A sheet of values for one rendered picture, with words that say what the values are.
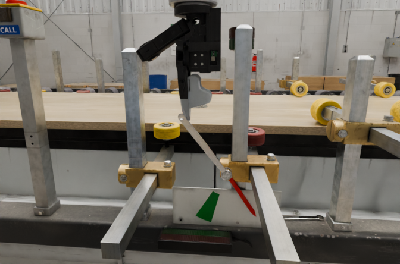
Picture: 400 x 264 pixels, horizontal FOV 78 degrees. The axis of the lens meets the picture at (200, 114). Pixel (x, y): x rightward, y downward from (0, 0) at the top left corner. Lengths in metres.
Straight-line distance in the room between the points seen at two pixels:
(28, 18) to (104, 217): 0.51
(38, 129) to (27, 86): 0.11
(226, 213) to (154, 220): 0.19
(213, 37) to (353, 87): 0.32
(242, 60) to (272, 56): 7.27
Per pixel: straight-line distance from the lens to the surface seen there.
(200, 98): 0.47
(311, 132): 0.85
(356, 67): 0.62
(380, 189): 1.01
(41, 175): 0.77
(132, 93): 0.59
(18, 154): 1.09
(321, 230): 0.72
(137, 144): 0.62
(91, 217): 0.76
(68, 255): 0.91
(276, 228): 0.42
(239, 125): 0.57
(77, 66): 8.91
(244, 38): 0.55
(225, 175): 0.58
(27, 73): 0.71
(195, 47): 0.45
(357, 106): 0.63
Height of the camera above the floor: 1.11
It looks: 13 degrees down
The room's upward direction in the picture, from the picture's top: straight up
